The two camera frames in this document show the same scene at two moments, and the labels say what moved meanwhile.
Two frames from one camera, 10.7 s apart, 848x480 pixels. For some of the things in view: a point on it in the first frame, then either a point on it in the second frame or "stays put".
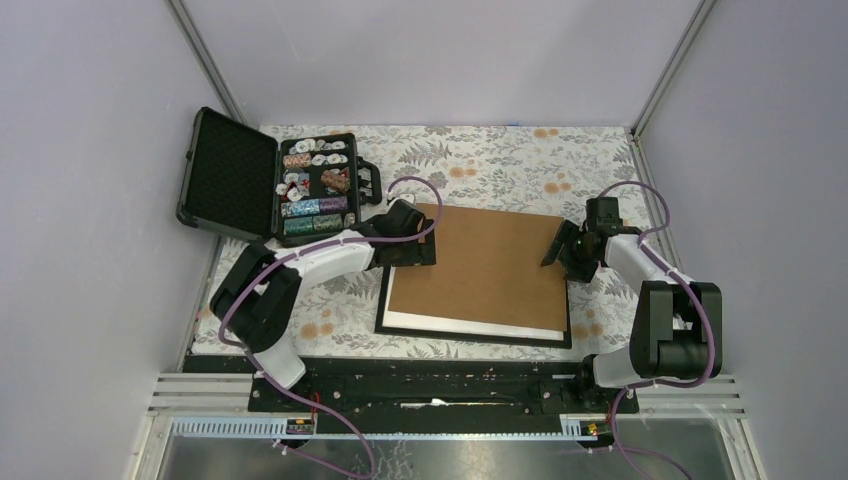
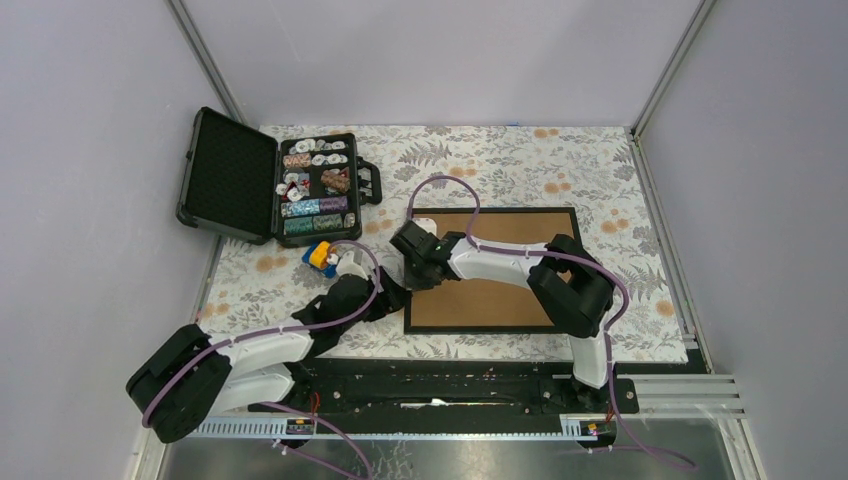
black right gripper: [567, 232] -> [414, 283]
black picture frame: [384, 289] -> [575, 230]
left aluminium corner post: [206, 62] stays put
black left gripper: [422, 253] -> [390, 300]
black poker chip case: [287, 190] stays put
